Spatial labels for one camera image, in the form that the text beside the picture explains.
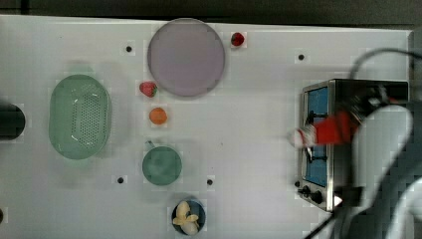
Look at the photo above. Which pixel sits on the black steel toaster oven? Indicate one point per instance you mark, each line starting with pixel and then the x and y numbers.
pixel 324 168

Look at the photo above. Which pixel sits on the red strawberry at top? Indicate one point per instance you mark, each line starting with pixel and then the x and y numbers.
pixel 237 39

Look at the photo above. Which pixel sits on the black cylinder at left edge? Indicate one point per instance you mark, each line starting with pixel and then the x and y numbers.
pixel 12 122

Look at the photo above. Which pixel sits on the peeled banana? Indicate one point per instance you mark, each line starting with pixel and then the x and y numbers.
pixel 187 221

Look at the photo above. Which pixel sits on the green perforated colander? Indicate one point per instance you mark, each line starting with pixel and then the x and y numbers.
pixel 80 117

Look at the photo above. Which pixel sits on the pale purple round plate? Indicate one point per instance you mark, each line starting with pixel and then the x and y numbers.
pixel 186 57

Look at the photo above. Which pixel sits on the small orange fruit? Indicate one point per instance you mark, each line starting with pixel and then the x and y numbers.
pixel 158 116

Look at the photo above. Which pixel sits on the red ketchup bottle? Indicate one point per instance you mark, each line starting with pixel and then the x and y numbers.
pixel 333 130

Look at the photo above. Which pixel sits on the dark blue small bowl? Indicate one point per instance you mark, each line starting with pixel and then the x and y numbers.
pixel 196 208

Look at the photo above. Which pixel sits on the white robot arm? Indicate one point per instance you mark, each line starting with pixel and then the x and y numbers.
pixel 386 165

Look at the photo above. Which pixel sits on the red strawberry near plate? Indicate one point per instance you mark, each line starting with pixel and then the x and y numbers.
pixel 149 89

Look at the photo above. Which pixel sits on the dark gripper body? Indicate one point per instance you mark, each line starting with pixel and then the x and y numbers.
pixel 366 102

